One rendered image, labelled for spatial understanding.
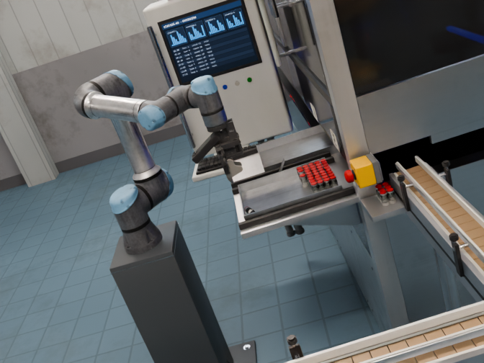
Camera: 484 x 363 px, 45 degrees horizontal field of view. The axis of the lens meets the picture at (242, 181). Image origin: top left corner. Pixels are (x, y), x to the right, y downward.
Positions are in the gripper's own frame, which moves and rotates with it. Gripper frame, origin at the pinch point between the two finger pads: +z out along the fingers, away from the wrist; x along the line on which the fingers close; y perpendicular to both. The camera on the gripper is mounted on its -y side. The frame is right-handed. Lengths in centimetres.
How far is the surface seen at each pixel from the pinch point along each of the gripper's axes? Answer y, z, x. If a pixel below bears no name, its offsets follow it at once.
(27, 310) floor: -158, 103, 143
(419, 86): 64, -15, -12
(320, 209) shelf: 25.5, 15.3, -10.2
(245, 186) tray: 3.6, 13.2, 20.4
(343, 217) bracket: 33.0, 25.9, -1.8
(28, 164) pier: -211, 80, 389
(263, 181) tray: 10.7, 13.2, 20.4
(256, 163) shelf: 10.2, 15.2, 44.2
